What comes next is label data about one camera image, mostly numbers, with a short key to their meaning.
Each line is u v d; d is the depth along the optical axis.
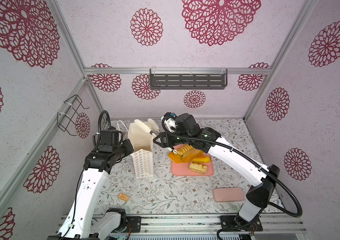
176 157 0.93
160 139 0.63
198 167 0.88
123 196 0.81
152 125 0.74
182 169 0.92
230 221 0.74
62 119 0.73
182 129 0.55
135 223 0.73
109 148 0.52
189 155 0.91
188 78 0.94
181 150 0.96
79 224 0.38
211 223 0.76
